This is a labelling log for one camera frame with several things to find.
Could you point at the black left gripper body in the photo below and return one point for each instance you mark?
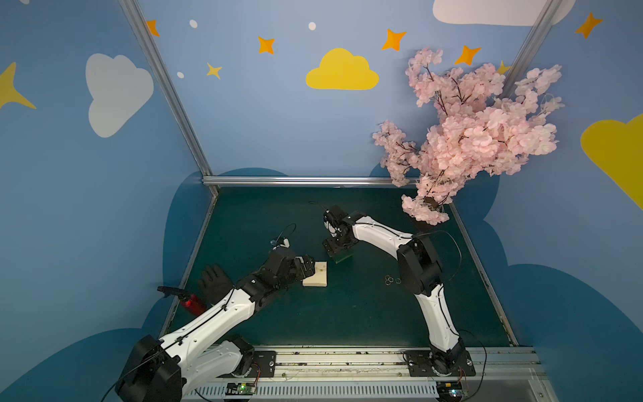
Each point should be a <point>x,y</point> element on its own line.
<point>300,266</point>

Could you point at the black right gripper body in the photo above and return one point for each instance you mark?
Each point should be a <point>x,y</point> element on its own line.
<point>339,244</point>

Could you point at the green jewelry box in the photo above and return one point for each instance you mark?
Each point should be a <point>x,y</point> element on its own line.
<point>342,255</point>

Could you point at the white flower gift box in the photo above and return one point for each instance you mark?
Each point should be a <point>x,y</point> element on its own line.
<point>320,276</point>

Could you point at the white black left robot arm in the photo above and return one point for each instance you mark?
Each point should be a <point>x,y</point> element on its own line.
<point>168,368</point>

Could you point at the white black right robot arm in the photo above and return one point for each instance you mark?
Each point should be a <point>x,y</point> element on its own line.
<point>419,264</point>

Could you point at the black glove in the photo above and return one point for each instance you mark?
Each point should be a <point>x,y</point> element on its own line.
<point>214,284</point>

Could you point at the left green circuit board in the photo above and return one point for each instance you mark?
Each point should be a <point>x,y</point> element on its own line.
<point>240,389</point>

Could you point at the green circuit board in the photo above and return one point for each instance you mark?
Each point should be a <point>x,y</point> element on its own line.
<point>240,389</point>
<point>449,392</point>

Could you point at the pink cherry blossom tree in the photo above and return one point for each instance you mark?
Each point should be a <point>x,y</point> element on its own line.
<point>479,131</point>

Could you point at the right green circuit board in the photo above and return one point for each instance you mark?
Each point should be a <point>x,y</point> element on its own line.
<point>449,392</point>

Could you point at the brown tree base plate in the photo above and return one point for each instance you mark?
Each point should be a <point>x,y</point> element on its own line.
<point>424,225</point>

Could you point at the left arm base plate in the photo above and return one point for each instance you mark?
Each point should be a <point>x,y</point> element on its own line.
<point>260,364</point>

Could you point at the black red handled tool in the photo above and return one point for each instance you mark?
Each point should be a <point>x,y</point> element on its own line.
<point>187,299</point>

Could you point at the front aluminium rail track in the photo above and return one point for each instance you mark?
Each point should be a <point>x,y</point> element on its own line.
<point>309,373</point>

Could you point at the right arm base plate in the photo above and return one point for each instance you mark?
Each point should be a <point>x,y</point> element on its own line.
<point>429,363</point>

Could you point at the right aluminium frame post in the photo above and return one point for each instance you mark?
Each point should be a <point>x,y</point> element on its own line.
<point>531,45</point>

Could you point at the aluminium frame post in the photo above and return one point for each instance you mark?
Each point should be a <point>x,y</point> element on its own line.
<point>531,45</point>
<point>135,17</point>

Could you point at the left aluminium frame post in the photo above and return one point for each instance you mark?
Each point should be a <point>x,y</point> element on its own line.
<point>135,17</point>

